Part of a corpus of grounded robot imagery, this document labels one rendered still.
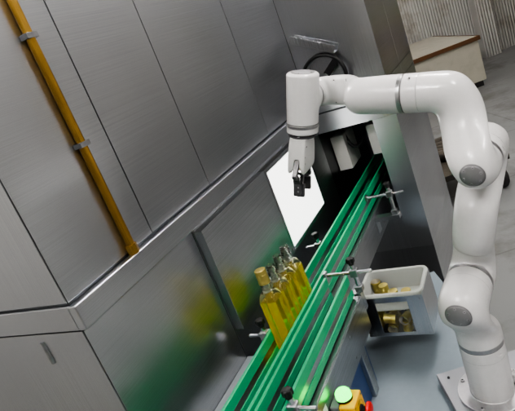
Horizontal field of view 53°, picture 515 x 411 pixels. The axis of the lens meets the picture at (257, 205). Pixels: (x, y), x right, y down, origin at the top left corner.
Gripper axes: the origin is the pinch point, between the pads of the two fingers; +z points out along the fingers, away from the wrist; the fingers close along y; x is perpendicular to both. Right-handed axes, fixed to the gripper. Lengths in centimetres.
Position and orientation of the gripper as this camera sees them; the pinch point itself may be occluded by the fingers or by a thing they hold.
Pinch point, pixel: (302, 186)
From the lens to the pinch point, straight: 145.4
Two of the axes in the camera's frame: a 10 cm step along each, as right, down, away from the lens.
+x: 9.2, 1.4, -3.6
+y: -3.8, 4.2, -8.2
